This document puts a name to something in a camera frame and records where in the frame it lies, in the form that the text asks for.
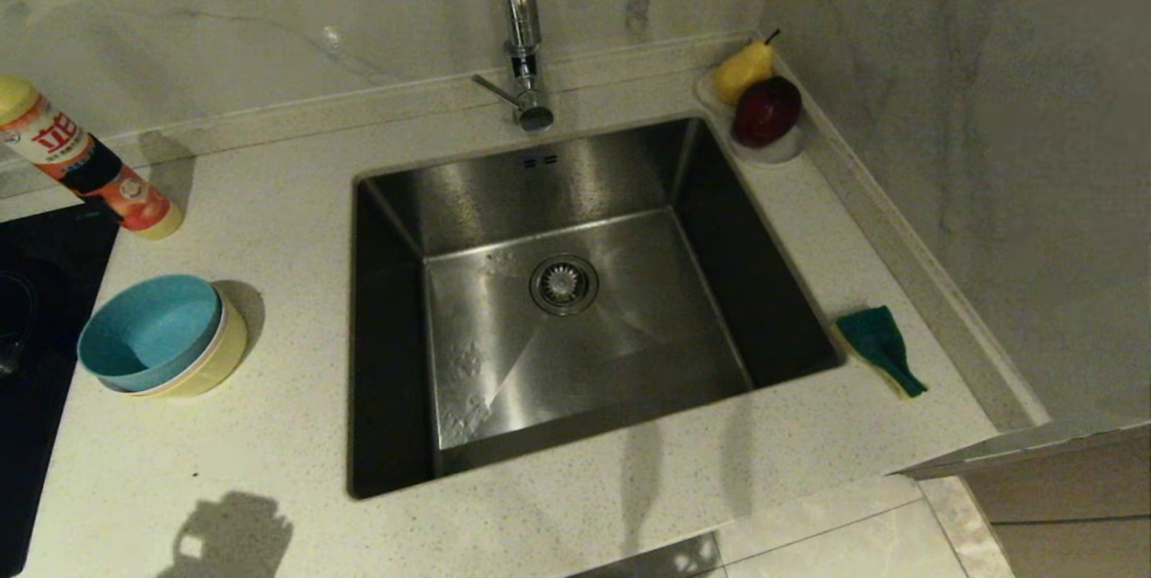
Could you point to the yellow pear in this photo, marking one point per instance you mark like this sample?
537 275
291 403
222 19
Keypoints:
742 70

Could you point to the dark red apple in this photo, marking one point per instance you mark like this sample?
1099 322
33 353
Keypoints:
766 111

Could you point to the chrome faucet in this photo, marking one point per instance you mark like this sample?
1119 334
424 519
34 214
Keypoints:
520 21

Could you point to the yellow green sponge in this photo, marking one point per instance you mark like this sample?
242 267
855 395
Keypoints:
877 340

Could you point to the blue plastic bowl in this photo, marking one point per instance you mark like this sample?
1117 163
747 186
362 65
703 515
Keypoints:
144 331

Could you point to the round metal drain strainer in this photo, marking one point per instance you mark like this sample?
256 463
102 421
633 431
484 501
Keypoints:
564 284

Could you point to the stainless steel sink basin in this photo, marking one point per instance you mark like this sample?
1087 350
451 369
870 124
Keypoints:
629 362

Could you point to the yellow dish soap bottle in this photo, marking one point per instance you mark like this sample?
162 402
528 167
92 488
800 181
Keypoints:
63 151

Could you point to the pink plastic bowl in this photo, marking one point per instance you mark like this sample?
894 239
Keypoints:
180 380

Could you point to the black induction cooktop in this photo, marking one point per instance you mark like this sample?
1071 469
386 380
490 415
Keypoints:
36 398

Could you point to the yellow plastic bowl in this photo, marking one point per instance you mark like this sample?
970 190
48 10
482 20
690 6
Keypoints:
225 358

